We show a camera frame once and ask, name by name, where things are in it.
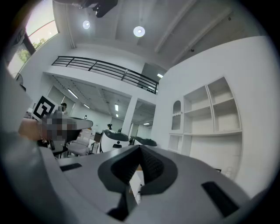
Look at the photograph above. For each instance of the row of ceiling strip lights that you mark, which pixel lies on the row of ceiling strip lights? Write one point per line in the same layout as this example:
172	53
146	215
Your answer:
72	93

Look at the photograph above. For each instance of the white mesh office chair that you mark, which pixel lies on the white mesh office chair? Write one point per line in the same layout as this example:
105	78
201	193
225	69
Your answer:
81	145

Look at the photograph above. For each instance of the white shelf cabinet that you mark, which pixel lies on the white shelf cabinet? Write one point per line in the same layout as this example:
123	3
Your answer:
223	144

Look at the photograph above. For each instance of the white black-topped delivery robot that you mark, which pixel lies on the white black-topped delivery robot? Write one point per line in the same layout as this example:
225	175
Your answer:
145	141
109	142

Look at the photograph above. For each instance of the person's left forearm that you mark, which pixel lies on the person's left forearm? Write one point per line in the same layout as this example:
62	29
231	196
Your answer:
28	129

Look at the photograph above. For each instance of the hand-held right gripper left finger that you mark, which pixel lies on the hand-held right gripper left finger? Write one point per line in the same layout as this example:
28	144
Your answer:
107	172

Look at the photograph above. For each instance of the person's light grey outfit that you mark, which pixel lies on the person's light grey outfit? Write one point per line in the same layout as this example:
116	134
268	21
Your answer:
13	105

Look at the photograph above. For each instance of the black head-worn camera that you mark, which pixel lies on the black head-worn camera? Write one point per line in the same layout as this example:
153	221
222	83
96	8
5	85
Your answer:
102	8

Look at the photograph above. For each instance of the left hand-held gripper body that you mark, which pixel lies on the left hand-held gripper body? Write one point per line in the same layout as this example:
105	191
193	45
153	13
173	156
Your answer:
44	108

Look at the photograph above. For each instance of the black balcony railing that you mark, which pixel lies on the black balcony railing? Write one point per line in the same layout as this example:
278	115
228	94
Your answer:
126	70

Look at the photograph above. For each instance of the large window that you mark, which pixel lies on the large window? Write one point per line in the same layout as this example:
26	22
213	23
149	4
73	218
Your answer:
41	30

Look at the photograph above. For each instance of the round ceiling lamp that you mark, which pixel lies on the round ceiling lamp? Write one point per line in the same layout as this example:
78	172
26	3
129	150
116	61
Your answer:
86	24
139	31

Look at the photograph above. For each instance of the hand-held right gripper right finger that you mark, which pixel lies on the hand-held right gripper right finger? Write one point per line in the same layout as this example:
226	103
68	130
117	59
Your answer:
166	175

